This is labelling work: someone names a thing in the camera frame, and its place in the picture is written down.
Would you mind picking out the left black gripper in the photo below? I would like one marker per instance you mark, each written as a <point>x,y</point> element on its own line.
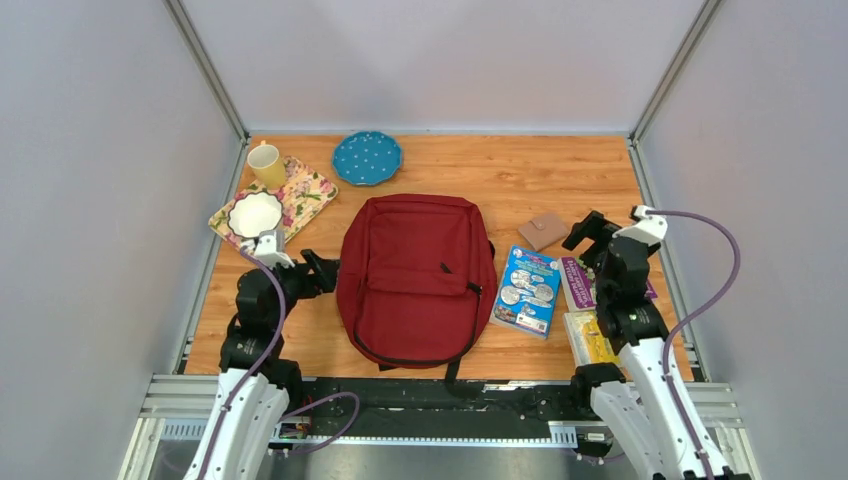
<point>325,281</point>

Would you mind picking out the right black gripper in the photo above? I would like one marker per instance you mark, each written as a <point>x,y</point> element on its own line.
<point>593,227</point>

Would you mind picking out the purple treehouse book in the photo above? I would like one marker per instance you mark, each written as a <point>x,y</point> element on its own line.
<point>578,284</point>

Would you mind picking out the red backpack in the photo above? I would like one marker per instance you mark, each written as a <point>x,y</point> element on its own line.
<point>417,281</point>

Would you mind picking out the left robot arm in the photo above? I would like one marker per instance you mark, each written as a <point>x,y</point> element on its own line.
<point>255,386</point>

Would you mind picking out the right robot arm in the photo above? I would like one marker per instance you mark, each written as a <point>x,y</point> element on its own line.
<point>643,399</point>

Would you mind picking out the brown leather wallet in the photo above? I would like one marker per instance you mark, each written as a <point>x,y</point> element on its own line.
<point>543,230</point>

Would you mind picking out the floral rectangular tray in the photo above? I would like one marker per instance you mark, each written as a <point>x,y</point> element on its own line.
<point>304,196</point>

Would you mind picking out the white scalloped bowl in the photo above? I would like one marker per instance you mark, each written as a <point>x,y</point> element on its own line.
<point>254,214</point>

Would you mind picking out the blue comic book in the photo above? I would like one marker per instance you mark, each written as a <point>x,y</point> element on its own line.
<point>526,296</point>

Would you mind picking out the yellow illustrated book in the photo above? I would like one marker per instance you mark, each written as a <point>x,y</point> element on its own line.
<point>588,344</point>

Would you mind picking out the yellow mug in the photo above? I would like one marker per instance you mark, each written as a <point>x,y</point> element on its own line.
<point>268,166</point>

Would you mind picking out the blue polka dot plate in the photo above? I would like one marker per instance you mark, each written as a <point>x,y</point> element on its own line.
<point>367,158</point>

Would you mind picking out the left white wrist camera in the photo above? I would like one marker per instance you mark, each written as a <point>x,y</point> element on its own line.
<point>268,249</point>

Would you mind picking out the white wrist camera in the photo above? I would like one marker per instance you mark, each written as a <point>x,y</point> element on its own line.
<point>648,227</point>
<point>268,249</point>

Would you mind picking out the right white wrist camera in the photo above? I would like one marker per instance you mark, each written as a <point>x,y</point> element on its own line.
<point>648,227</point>

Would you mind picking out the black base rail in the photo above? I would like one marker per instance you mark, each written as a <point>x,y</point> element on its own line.
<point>429,412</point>

